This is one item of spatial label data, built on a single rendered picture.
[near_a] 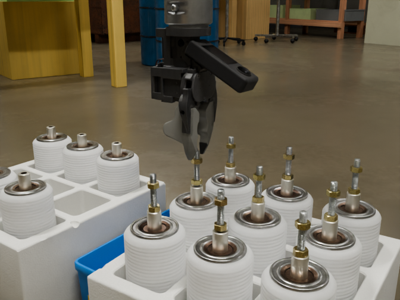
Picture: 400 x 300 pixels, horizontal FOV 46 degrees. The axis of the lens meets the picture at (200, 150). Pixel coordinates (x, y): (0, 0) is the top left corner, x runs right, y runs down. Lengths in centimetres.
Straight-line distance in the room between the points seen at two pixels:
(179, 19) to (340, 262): 42
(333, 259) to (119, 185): 53
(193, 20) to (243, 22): 659
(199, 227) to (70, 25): 330
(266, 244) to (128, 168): 42
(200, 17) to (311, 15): 742
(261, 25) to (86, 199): 655
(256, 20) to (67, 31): 401
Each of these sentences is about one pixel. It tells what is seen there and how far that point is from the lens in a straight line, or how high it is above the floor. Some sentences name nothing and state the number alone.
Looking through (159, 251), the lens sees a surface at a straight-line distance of 70.
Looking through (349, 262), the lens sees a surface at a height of 24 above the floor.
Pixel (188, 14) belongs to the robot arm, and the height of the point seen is 57.
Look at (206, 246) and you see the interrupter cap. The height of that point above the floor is 25.
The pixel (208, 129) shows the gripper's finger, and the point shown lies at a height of 38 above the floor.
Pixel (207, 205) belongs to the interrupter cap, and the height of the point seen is 25.
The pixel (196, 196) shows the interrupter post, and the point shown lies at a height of 27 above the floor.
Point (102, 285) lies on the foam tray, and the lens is 75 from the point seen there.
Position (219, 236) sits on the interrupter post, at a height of 28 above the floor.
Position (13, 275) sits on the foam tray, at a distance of 92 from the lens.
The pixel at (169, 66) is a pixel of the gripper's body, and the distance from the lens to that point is 76.
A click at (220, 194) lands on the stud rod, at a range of 63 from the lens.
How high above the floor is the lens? 59
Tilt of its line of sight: 18 degrees down
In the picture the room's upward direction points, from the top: straight up
